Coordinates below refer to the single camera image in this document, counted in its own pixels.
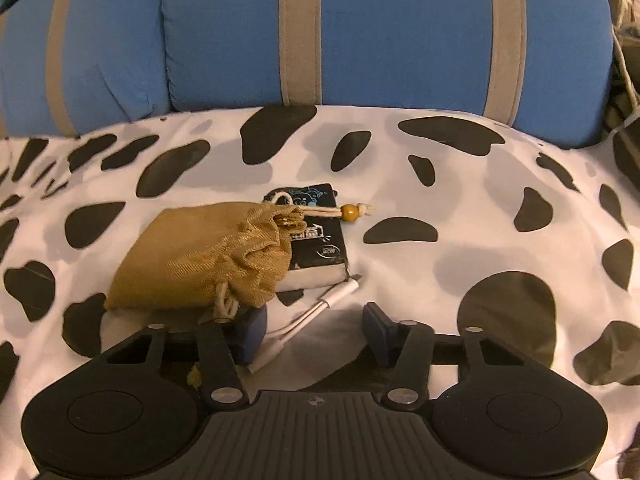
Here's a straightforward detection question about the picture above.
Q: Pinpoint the gold drawstring pouch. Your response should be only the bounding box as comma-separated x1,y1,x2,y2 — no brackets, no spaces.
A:
104,192,372,323

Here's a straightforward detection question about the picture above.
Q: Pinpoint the blue striped cushion right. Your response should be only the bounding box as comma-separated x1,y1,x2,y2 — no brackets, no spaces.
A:
162,0,613,148

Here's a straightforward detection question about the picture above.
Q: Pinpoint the white adapter cable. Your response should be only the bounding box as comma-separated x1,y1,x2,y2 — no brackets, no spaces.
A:
244,274,362,374

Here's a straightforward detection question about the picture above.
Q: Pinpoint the blue striped cushion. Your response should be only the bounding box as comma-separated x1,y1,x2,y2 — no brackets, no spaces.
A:
1,0,170,136
162,0,613,148

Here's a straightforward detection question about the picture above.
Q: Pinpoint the black card box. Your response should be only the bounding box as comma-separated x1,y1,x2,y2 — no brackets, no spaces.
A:
264,183,348,292

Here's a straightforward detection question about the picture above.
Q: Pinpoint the blue striped cushion left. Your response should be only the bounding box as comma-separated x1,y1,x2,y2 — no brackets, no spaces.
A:
1,0,170,136

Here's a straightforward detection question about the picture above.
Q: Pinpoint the cow print blanket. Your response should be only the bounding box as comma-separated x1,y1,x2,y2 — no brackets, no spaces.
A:
1,107,639,479

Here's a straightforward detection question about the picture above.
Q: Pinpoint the dark clutter pile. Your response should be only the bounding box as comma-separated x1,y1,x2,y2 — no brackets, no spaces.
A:
603,0,639,132

